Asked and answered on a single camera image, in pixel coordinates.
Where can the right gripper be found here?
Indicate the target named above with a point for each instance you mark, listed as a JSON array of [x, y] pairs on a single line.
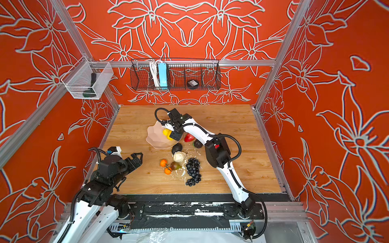
[[177, 133]]

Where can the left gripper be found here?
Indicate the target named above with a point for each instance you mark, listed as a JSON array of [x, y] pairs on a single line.
[[138, 162]]

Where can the large yellow lemon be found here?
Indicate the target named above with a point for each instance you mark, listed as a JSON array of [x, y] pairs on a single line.
[[167, 133]]

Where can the red strawberry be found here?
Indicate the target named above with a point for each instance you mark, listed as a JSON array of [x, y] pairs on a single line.
[[189, 138]]

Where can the pink scalloped fruit bowl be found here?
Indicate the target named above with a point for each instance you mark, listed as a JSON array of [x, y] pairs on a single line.
[[157, 139]]

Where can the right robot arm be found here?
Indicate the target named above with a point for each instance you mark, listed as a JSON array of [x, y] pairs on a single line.
[[221, 150]]

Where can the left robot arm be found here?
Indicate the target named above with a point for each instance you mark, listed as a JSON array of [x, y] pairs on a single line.
[[95, 206]]

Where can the dark avocado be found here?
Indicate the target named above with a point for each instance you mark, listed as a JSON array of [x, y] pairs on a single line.
[[177, 148]]

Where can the beige garlic bulb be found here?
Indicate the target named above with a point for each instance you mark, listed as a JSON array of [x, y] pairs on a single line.
[[179, 157]]

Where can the small orange tangerine upper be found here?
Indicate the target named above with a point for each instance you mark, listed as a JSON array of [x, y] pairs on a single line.
[[163, 163]]

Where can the small orange tangerine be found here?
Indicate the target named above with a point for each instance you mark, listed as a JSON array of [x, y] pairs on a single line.
[[163, 163], [168, 171]]

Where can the dark purple mangosteen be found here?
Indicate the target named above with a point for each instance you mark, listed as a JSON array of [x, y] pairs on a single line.
[[197, 144]]

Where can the small orange tangerine lower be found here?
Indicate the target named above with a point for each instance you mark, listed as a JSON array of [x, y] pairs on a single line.
[[168, 171]]

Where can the green red fig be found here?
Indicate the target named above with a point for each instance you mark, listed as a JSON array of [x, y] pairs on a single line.
[[175, 166]]

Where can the dark grape bunch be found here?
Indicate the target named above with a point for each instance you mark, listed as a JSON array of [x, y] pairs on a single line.
[[193, 170]]

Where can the black round device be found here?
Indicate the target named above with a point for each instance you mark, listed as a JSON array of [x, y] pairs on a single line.
[[192, 84]]

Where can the light blue box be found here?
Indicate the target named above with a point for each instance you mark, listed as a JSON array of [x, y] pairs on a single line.
[[162, 67]]

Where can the dark green brush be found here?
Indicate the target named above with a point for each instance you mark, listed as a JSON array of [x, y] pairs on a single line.
[[89, 93]]

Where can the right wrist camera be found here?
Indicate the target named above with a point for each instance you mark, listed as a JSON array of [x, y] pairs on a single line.
[[169, 125]]

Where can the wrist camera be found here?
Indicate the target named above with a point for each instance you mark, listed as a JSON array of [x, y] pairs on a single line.
[[114, 150], [169, 125]]

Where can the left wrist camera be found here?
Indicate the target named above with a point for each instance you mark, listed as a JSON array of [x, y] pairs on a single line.
[[114, 150]]

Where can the black wire wall basket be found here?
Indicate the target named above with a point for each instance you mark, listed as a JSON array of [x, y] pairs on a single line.
[[144, 74]]

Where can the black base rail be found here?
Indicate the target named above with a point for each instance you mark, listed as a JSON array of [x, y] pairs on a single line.
[[185, 212]]

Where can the clear plastic wall bin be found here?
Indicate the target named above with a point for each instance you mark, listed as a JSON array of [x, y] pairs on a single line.
[[78, 78]]

